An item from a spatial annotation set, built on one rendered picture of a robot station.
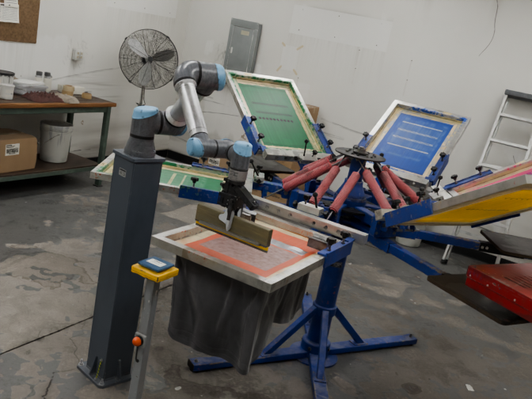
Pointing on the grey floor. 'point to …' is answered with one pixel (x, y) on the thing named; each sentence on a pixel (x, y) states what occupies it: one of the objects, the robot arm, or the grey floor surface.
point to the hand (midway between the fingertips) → (232, 227)
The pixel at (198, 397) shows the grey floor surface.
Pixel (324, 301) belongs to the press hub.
